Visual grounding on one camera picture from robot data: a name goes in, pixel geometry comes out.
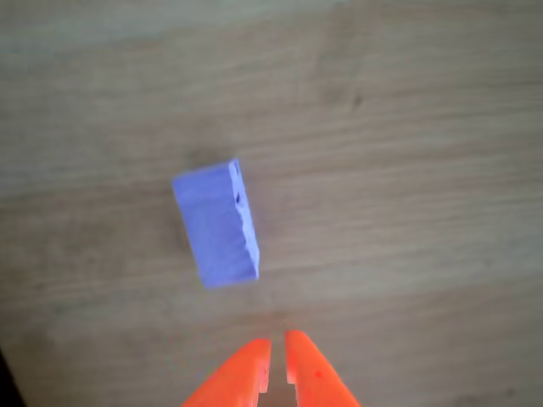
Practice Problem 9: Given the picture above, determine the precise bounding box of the purple foam block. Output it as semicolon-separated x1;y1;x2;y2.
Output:
171;158;260;290

